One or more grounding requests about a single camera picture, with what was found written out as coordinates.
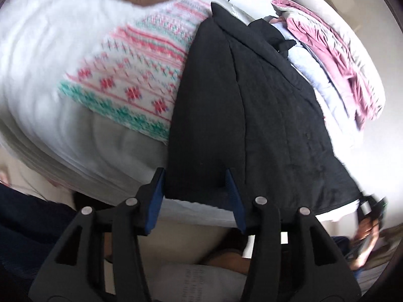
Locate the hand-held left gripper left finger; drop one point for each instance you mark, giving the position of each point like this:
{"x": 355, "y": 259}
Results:
{"x": 157, "y": 196}

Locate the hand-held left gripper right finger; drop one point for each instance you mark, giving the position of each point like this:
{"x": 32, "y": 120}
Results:
{"x": 235, "y": 203}

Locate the black quilted coat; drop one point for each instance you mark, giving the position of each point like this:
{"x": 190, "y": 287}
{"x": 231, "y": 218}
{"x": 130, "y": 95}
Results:
{"x": 252, "y": 116}

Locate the person's right forearm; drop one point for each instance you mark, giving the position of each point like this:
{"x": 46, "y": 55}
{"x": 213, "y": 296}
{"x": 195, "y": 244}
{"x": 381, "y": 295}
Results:
{"x": 343, "y": 245}

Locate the person's right hand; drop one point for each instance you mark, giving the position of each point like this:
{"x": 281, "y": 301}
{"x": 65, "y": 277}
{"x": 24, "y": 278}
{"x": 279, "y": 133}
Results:
{"x": 366, "y": 231}

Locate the grey bed sheet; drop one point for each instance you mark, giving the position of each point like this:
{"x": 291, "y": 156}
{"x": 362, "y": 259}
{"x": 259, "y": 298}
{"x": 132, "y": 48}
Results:
{"x": 126, "y": 144}

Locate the person's grey printed shirt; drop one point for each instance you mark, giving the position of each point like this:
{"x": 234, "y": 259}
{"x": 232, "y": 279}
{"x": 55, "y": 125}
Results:
{"x": 195, "y": 280}

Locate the patterned red green blanket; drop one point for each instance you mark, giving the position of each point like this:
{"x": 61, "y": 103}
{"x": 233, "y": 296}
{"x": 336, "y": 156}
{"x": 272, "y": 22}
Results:
{"x": 132, "y": 78}

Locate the person's navy trousers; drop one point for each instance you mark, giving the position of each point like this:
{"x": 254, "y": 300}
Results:
{"x": 22, "y": 226}

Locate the light blue fleece blanket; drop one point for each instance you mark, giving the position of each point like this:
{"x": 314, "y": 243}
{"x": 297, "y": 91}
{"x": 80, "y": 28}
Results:
{"x": 311, "y": 69}

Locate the pink velvet garment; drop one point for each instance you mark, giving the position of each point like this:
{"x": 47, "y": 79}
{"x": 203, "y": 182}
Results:
{"x": 333, "y": 53}

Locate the light quilted bed pad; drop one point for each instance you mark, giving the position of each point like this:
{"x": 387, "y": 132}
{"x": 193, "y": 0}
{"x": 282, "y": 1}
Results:
{"x": 47, "y": 53}

